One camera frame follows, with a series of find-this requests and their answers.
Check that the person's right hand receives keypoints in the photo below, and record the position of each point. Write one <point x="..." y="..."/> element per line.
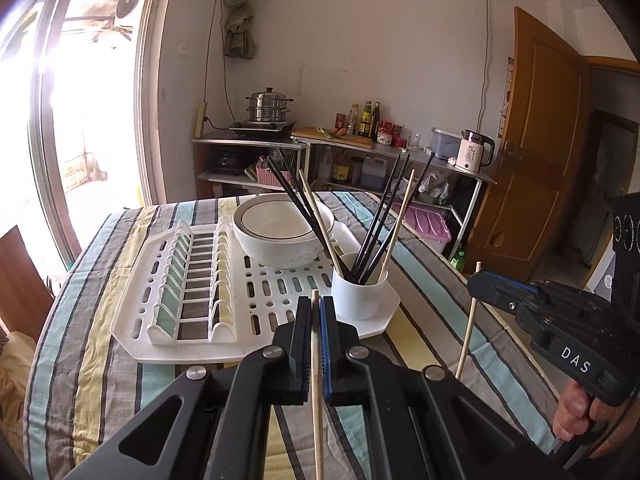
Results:
<point x="567" y="410"/>

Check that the green onion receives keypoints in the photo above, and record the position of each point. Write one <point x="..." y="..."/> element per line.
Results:
<point x="326" y="133"/>

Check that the white cup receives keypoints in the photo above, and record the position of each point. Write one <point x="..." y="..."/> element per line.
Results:
<point x="357" y="300"/>

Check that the clear plastic bag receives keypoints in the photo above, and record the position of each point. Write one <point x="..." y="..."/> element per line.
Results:
<point x="437" y="189"/>

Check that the wooden cutting board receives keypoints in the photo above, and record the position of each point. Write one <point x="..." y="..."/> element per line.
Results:
<point x="307" y="134"/>

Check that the white bowl with dark rim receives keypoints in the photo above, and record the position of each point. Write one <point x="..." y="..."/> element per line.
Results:
<point x="280" y="252"/>

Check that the drinking glass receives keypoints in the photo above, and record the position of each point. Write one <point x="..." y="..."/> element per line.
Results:
<point x="413" y="143"/>

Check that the clear blue plastic container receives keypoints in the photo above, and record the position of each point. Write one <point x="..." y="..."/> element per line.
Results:
<point x="444" y="145"/>

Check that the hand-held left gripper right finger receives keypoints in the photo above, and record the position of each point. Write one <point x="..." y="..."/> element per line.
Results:
<point x="327" y="350"/>

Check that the dark liquid jug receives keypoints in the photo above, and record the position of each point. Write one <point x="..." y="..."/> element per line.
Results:
<point x="372" y="176"/>

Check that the striped tablecloth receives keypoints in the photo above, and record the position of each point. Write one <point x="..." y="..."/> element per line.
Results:
<point x="100" y="360"/>

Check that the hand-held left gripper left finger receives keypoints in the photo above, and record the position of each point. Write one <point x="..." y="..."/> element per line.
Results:
<point x="304" y="350"/>

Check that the red lid jar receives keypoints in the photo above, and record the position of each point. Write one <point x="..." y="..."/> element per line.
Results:
<point x="385" y="137"/>

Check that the glass sliding door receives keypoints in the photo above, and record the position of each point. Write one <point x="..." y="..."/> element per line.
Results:
<point x="150" y="110"/>

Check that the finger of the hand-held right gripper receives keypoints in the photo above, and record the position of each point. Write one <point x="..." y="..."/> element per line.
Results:
<point x="510" y="297"/>

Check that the wooden door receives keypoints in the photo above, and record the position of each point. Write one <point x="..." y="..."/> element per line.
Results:
<point x="535" y="135"/>

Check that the long metal shelf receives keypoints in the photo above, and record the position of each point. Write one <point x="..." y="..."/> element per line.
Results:
<point x="440" y="166"/>

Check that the red sauce jar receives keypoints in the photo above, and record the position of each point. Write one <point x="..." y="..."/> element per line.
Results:
<point x="340" y="123"/>

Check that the small green bottle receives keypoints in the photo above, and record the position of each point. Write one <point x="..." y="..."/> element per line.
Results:
<point x="458" y="261"/>

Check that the hanging beige curtain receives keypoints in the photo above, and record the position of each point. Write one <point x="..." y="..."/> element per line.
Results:
<point x="240" y="40"/>

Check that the yellow sack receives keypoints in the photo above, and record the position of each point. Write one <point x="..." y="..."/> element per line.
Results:
<point x="15" y="385"/>

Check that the black induction cooker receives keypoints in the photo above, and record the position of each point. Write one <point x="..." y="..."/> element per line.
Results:
<point x="260" y="128"/>

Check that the yellow label oil bottle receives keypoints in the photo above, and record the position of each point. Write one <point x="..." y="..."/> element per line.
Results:
<point x="341" y="171"/>

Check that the dark sauce bottle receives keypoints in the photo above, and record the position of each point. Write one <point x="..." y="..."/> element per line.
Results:
<point x="376" y="122"/>

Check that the beige power strip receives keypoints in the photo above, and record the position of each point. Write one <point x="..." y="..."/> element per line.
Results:
<point x="201" y="120"/>

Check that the wall calendar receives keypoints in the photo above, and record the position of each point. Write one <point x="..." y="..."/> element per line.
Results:
<point x="507" y="95"/>

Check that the bunch of black chopsticks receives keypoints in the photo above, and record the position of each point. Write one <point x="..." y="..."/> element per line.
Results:
<point x="296" y="195"/>

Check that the outdoor fan unit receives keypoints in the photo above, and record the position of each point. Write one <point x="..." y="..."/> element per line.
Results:
<point x="129" y="2"/>

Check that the green bottle with yellow label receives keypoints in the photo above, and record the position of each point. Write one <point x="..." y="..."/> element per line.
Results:
<point x="366" y="122"/>

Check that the pink plastic basket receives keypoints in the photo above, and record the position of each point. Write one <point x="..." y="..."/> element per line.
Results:
<point x="265" y="172"/>

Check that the white plastic dish rack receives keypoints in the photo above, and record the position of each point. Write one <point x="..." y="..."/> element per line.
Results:
<point x="270" y="295"/>

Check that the small metal shelf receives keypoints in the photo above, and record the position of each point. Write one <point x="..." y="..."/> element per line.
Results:
<point x="220" y="139"/>

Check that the clear condiment bottle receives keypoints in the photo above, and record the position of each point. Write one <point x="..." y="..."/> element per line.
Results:
<point x="353" y="122"/>

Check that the pink storage box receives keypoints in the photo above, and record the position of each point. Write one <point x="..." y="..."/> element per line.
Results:
<point x="430" y="230"/>

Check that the brown wooden board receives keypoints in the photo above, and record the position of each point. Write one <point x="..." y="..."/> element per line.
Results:
<point x="22" y="280"/>

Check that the steel steamer pot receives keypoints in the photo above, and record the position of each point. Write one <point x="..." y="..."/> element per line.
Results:
<point x="267" y="105"/>

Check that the wooden chopstick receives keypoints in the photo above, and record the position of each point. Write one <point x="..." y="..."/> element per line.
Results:
<point x="318" y="435"/>
<point x="397" y="220"/>
<point x="320" y="222"/>
<point x="467" y="330"/>

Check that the white electric kettle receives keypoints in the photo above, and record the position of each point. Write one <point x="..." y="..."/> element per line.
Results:
<point x="470" y="155"/>

